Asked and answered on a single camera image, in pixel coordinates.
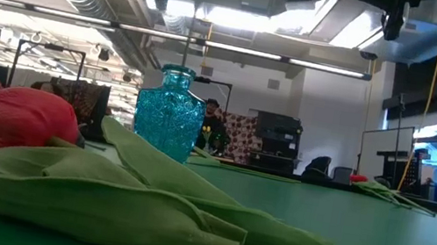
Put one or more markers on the black cabinet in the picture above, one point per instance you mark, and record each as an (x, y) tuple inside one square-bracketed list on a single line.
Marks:
[(277, 141)]

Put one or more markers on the black ceiling camera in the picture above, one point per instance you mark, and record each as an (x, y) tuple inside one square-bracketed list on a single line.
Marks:
[(367, 55)]

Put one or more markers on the red white floral cloth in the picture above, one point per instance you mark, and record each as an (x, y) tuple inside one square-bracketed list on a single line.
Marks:
[(242, 137)]

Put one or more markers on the yellow tulips bunch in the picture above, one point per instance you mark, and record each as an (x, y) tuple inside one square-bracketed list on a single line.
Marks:
[(207, 130)]

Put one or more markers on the black office chair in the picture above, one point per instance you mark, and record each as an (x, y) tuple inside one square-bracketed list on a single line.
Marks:
[(318, 166)]

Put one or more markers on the grey bin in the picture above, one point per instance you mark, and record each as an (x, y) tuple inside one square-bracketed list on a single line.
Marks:
[(342, 175)]

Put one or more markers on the person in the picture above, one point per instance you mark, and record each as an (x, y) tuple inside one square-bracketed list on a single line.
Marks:
[(212, 132)]

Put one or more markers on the white board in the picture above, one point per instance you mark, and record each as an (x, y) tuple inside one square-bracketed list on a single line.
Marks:
[(383, 150)]

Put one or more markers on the thin black pole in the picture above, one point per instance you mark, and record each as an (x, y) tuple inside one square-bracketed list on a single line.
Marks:
[(397, 139)]

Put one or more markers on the tall blue glass vase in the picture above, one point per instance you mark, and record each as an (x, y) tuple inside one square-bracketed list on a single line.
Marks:
[(168, 114)]

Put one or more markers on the black rig bar with lights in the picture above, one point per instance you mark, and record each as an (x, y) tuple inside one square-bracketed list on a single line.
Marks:
[(171, 35)]

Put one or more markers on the green table mat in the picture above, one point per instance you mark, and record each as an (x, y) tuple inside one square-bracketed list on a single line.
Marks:
[(360, 235)]

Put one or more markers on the brown patterned cloth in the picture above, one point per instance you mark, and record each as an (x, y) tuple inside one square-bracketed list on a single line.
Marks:
[(92, 106)]

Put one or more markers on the black frame stand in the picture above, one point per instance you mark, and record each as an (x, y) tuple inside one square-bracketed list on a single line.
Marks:
[(51, 47), (214, 82)]

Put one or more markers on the black desk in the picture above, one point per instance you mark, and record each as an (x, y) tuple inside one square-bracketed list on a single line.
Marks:
[(400, 155)]

